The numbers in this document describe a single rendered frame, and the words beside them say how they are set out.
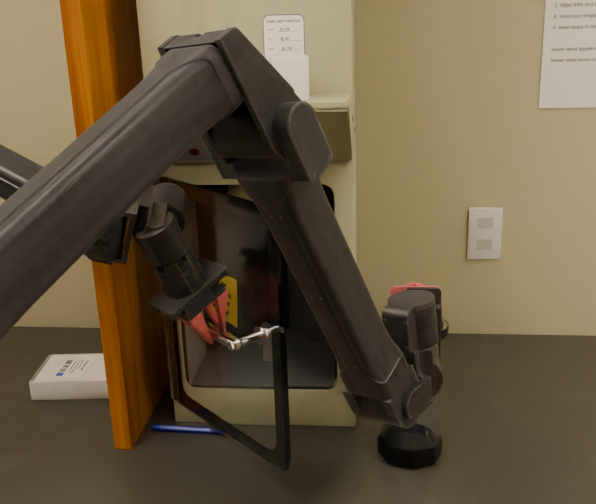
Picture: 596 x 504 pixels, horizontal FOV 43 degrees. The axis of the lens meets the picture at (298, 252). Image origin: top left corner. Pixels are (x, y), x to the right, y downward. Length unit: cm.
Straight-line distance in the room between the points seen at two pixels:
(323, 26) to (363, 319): 51
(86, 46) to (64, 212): 64
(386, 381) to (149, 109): 42
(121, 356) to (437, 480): 53
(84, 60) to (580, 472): 96
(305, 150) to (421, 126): 96
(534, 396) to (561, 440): 15
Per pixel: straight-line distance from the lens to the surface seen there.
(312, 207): 71
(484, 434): 135
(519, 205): 166
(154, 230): 97
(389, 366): 85
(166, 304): 102
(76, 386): 151
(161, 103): 58
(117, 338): 125
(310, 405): 134
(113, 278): 122
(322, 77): 116
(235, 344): 104
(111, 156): 55
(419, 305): 90
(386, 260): 168
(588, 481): 127
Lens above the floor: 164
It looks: 18 degrees down
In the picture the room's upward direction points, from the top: 2 degrees counter-clockwise
